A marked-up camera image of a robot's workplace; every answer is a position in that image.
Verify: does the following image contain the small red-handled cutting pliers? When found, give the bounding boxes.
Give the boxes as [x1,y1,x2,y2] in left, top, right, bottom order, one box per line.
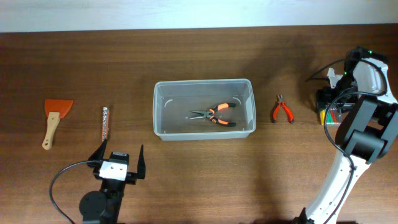
[271,94,295,124]

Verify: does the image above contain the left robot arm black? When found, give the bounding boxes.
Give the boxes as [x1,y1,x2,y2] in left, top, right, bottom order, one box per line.
[79,139,146,224]

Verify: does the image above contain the right robot arm white-black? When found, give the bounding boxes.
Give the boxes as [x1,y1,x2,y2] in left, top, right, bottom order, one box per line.
[294,47,397,223]

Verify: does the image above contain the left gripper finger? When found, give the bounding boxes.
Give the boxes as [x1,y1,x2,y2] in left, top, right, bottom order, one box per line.
[88,139,108,167]
[137,145,146,179]

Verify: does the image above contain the clear plastic container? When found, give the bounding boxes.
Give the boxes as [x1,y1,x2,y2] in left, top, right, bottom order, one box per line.
[153,78,256,141]

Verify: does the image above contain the clear screwdriver bit case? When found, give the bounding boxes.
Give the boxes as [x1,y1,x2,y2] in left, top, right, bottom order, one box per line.
[316,105,343,126]

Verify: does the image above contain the orange socket bit rail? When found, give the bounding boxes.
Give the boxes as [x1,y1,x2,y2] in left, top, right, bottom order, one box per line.
[101,107,109,141]

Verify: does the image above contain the orange scraper wooden handle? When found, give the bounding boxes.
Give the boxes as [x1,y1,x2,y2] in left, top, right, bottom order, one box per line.
[42,99,74,150]

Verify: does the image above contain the orange-black long nose pliers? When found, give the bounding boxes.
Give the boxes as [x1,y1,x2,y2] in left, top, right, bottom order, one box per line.
[190,103,236,127]

